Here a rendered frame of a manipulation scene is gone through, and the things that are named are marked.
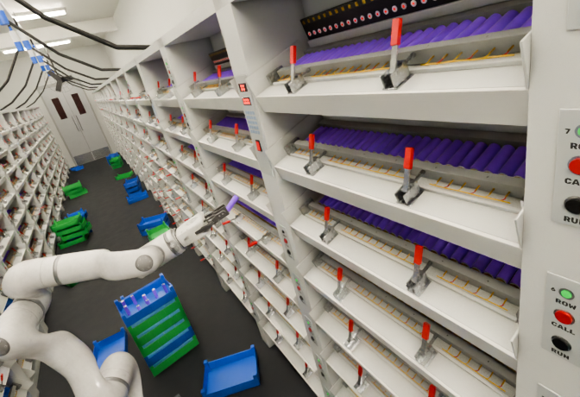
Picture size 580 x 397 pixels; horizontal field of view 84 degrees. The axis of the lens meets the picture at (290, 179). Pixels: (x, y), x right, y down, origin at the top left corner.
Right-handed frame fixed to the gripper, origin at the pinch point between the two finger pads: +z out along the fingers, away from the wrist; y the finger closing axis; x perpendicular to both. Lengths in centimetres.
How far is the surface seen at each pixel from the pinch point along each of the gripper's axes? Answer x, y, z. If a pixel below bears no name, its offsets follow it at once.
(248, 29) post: -42, -20, 31
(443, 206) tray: -2, -64, 33
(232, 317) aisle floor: 101, 99, -42
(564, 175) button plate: -10, -81, 36
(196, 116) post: -28, 49, 10
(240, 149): -12.9, 7.5, 16.4
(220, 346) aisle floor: 100, 79, -54
